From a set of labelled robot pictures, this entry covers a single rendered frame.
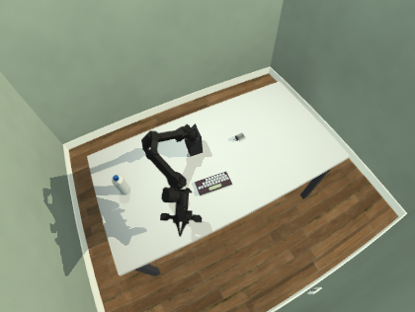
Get white bottle with blue cap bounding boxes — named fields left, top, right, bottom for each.
left=112, top=175, right=130, bottom=195

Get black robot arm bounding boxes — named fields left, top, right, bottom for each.
left=141, top=124, right=198, bottom=222

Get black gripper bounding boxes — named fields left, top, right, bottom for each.
left=160, top=202, right=202, bottom=237

